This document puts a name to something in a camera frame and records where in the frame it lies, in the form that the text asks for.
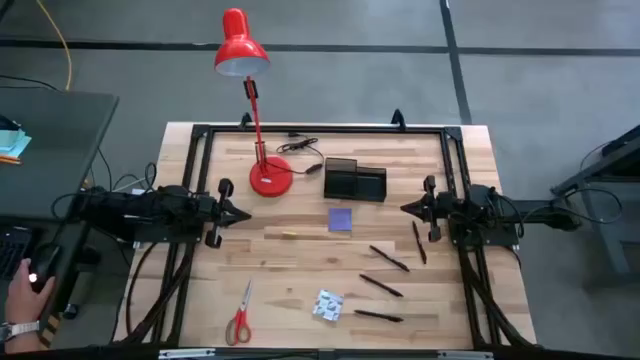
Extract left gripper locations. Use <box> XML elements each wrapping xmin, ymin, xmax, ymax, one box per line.
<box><xmin>199</xmin><ymin>178</ymin><xmax>253</xmax><ymax>250</ymax></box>

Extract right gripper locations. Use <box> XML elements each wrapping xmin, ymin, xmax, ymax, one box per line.
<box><xmin>399</xmin><ymin>174</ymin><xmax>454</xmax><ymax>243</ymax></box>

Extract black pen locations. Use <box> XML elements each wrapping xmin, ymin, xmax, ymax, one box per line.
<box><xmin>368</xmin><ymin>244</ymin><xmax>411</xmax><ymax>273</ymax></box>
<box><xmin>411</xmin><ymin>220</ymin><xmax>428</xmax><ymax>265</ymax></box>
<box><xmin>358</xmin><ymin>273</ymin><xmax>405</xmax><ymax>298</ymax></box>
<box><xmin>353</xmin><ymin>309</ymin><xmax>405</xmax><ymax>324</ymax></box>

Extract purple sticky note pad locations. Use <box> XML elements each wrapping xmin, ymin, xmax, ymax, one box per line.
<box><xmin>328</xmin><ymin>207</ymin><xmax>353</xmax><ymax>233</ymax></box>

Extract grey patterned sticky note pad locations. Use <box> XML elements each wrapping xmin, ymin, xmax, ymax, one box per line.
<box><xmin>312</xmin><ymin>289</ymin><xmax>345</xmax><ymax>322</ymax></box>

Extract person's forearm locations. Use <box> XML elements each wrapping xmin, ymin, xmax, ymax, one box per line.
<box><xmin>0</xmin><ymin>332</ymin><xmax>41</xmax><ymax>355</ymax></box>

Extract black mesh desk organizer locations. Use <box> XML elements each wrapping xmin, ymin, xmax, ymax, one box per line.
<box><xmin>323</xmin><ymin>157</ymin><xmax>388</xmax><ymax>203</ymax></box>

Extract red desk lamp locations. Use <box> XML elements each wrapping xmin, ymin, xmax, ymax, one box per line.
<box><xmin>213</xmin><ymin>7</ymin><xmax>295</xmax><ymax>198</ymax></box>

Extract grey metal table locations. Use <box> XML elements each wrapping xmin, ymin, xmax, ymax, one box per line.
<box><xmin>549</xmin><ymin>123</ymin><xmax>640</xmax><ymax>281</ymax></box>

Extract black computer mouse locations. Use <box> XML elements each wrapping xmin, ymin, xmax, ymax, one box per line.
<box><xmin>27</xmin><ymin>243</ymin><xmax>61</xmax><ymax>294</ymax></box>

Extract dark grey side desk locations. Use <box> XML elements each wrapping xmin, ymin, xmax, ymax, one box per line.
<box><xmin>0</xmin><ymin>88</ymin><xmax>120</xmax><ymax>351</ymax></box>

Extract black keyboard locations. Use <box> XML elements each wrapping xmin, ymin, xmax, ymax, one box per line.
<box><xmin>0</xmin><ymin>225</ymin><xmax>32</xmax><ymax>281</ymax></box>

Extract person's hand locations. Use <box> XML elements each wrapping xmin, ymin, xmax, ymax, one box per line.
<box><xmin>4</xmin><ymin>258</ymin><xmax>56</xmax><ymax>326</ymax></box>

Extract pale blue paper stack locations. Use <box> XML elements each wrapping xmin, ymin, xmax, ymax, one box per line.
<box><xmin>0</xmin><ymin>128</ymin><xmax>32</xmax><ymax>160</ymax></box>

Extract person's silver wristwatch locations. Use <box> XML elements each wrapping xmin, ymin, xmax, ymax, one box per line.
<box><xmin>0</xmin><ymin>320</ymin><xmax>40</xmax><ymax>342</ymax></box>

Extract black lamp cable with switch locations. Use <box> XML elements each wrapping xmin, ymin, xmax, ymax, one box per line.
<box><xmin>275</xmin><ymin>132</ymin><xmax>324</xmax><ymax>176</ymax></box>

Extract red-handled scissors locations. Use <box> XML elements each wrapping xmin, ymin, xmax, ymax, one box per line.
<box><xmin>224</xmin><ymin>277</ymin><xmax>255</xmax><ymax>347</ymax></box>

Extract black aluminium table frame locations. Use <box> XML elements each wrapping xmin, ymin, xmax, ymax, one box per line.
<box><xmin>114</xmin><ymin>122</ymin><xmax>539</xmax><ymax>351</ymax></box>

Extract silver metal bracket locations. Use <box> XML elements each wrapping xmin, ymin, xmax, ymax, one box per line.
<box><xmin>437</xmin><ymin>349</ymin><xmax>494</xmax><ymax>360</ymax></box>
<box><xmin>158</xmin><ymin>348</ymin><xmax>216</xmax><ymax>360</ymax></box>

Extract yellow hanging cable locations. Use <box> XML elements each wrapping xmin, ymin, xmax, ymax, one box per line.
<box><xmin>34</xmin><ymin>0</ymin><xmax>73</xmax><ymax>91</ymax></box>

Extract black floor cable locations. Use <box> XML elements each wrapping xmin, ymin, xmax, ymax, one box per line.
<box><xmin>0</xmin><ymin>74</ymin><xmax>61</xmax><ymax>92</ymax></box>

